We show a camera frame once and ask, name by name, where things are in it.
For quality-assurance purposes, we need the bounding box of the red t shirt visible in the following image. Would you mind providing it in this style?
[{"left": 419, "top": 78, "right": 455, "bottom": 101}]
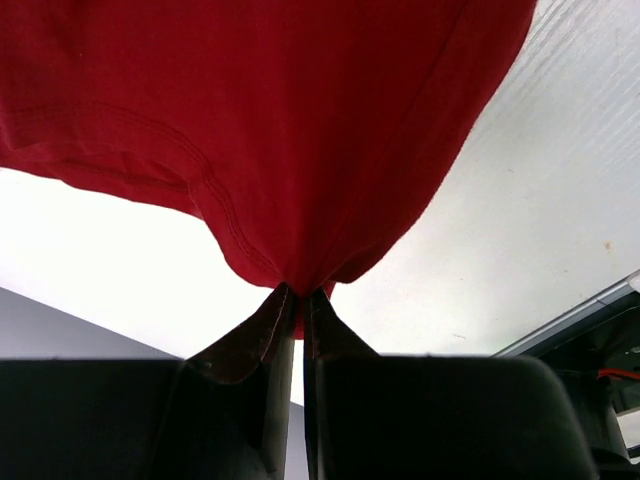
[{"left": 0, "top": 0, "right": 540, "bottom": 341}]

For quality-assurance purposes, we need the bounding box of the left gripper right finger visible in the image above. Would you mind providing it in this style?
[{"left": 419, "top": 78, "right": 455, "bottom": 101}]
[{"left": 304, "top": 291, "right": 598, "bottom": 479}]

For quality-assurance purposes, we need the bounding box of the aluminium table frame rail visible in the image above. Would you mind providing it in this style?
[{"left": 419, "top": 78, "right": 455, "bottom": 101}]
[{"left": 494, "top": 270, "right": 639, "bottom": 357}]

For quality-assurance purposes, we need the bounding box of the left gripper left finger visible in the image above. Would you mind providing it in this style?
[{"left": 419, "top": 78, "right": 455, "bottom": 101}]
[{"left": 1, "top": 285, "right": 296, "bottom": 479}]

